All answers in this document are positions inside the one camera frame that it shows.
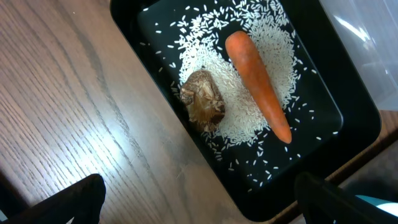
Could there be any white rice pile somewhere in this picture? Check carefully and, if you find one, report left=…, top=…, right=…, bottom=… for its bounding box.
left=139, top=0, right=340, bottom=192

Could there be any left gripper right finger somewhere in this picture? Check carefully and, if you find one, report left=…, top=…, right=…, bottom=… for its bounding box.
left=294, top=172, right=397, bottom=224

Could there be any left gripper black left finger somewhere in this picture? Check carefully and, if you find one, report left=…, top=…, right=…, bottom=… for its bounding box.
left=1, top=174, right=106, bottom=224

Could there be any clear plastic bin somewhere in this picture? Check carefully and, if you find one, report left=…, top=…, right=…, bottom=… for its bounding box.
left=320, top=0, right=397, bottom=111

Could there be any brown mushroom piece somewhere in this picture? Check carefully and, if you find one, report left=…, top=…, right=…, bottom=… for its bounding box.
left=180, top=70, right=225, bottom=132

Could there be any light blue bowl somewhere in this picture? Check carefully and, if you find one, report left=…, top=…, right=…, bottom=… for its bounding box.
left=357, top=195, right=398, bottom=217

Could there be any orange carrot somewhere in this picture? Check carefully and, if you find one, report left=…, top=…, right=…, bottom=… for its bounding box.
left=225, top=31, right=292, bottom=144

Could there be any black tray bin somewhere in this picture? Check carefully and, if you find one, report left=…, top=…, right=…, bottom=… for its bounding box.
left=110, top=0, right=381, bottom=222

